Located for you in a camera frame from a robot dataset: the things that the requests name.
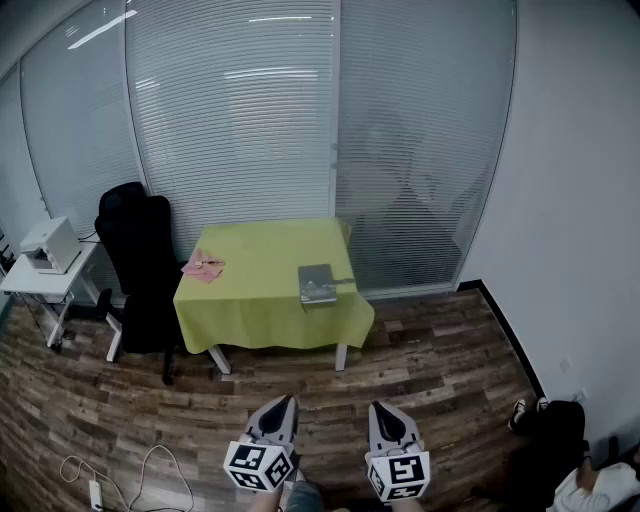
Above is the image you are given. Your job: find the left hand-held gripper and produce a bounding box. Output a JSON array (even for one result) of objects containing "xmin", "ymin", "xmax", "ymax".
[{"xmin": 223, "ymin": 395, "xmax": 301, "ymax": 494}]

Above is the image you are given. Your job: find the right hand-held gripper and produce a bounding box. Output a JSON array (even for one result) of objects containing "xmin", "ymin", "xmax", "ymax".
[{"xmin": 366, "ymin": 401, "xmax": 431, "ymax": 503}]

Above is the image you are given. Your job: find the grey book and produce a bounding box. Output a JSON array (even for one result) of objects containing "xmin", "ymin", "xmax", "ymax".
[{"xmin": 297, "ymin": 263, "xmax": 356, "ymax": 309}]

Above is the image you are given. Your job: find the person's left forearm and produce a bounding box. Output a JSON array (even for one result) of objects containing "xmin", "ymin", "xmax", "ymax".
[{"xmin": 252, "ymin": 488, "xmax": 287, "ymax": 512}]

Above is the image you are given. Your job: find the person's leg in jeans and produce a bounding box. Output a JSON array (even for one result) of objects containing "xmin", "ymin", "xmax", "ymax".
[{"xmin": 284, "ymin": 469, "xmax": 324, "ymax": 512}]

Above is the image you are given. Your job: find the yellow-green tablecloth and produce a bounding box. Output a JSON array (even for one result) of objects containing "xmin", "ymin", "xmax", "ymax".
[{"xmin": 173, "ymin": 217, "xmax": 376, "ymax": 354}]

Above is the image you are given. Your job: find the pink cloth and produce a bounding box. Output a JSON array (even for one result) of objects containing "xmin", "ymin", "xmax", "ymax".
[{"xmin": 180, "ymin": 248, "xmax": 226, "ymax": 287}]

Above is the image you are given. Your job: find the black high-back office chair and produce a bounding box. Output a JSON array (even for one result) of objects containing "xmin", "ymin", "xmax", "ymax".
[{"xmin": 94, "ymin": 181, "xmax": 187, "ymax": 386}]

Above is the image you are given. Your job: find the white side desk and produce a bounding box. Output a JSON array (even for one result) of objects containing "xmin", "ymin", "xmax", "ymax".
[{"xmin": 0, "ymin": 239, "xmax": 124, "ymax": 364}]

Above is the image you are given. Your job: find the white printer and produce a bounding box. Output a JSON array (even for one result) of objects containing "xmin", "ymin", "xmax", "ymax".
[{"xmin": 19, "ymin": 216, "xmax": 83, "ymax": 276}]

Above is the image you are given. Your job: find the glass panel with white blinds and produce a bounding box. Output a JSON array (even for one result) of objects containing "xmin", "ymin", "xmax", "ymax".
[
  {"xmin": 19, "ymin": 0, "xmax": 149, "ymax": 242},
  {"xmin": 0, "ymin": 64, "xmax": 50, "ymax": 251},
  {"xmin": 335, "ymin": 0, "xmax": 519, "ymax": 297},
  {"xmin": 124, "ymin": 0, "xmax": 342, "ymax": 237}
]

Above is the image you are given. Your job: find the white power strip with cable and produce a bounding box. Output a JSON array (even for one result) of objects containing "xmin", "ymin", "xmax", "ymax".
[{"xmin": 59, "ymin": 444, "xmax": 196, "ymax": 512}]

